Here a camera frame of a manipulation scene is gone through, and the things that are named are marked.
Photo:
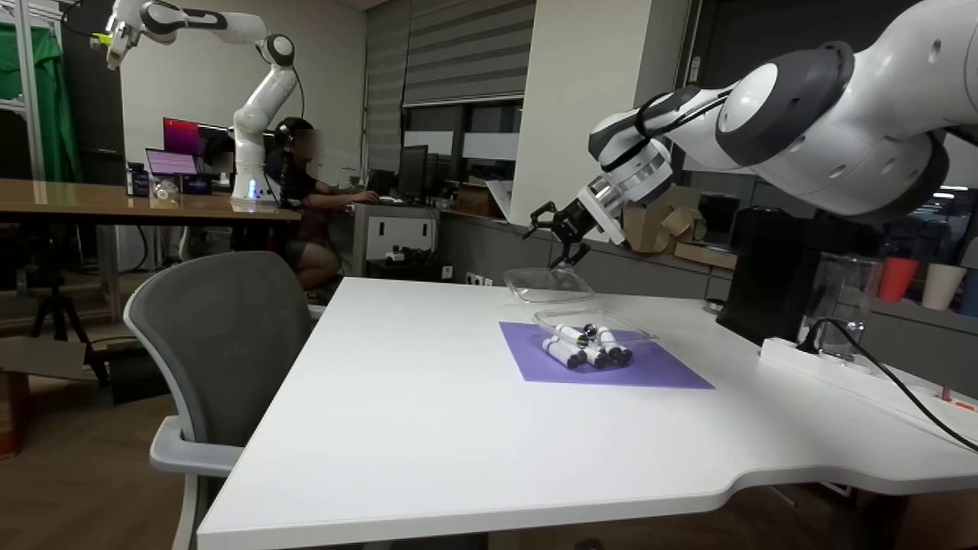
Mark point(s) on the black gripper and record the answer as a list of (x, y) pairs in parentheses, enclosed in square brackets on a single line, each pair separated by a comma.
[(590, 216)]

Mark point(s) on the clear plastic hinged box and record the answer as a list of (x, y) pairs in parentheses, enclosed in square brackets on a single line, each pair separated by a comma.
[(554, 291)]

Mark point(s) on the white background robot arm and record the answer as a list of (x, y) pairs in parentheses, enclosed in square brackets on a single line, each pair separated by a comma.
[(255, 110)]

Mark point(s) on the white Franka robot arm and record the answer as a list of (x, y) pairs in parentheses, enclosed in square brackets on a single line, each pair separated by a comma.
[(837, 122)]

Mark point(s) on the open cardboard box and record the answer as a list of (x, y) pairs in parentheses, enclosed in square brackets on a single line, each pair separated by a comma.
[(659, 230)]

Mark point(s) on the white marker black cap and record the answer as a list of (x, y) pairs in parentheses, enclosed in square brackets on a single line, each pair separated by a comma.
[(581, 331), (598, 354), (616, 353), (560, 353)]

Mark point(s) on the black computer monitor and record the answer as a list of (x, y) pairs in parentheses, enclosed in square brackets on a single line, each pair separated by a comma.
[(415, 172)]

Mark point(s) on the white drawer cabinet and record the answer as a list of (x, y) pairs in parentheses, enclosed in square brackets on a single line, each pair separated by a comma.
[(393, 232)]

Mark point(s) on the purple mat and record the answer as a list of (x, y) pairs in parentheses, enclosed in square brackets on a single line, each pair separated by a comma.
[(662, 371)]

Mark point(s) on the grey window blinds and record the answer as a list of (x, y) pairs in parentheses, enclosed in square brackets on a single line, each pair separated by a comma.
[(462, 50)]

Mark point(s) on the seated person black shirt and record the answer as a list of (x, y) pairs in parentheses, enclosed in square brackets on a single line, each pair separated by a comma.
[(299, 184)]

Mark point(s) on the red cup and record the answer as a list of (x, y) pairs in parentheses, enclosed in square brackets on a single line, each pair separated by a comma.
[(896, 279)]

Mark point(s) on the grey mesh office chair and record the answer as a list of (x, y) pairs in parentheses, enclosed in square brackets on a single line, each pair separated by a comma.
[(218, 338)]

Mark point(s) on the white cup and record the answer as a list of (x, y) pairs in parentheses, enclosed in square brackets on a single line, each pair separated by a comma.
[(943, 289)]

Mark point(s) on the laptop with pink screen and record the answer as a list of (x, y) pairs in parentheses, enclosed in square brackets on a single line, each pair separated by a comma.
[(174, 162)]

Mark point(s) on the long wooden table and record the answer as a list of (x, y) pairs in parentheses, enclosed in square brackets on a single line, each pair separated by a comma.
[(123, 202)]

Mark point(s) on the black tripod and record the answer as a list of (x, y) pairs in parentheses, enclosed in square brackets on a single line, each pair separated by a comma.
[(60, 295)]

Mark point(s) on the green curtain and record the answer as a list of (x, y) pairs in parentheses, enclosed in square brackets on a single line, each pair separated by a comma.
[(50, 103)]

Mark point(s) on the low wooden bench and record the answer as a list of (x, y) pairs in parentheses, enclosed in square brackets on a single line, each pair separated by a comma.
[(40, 354)]

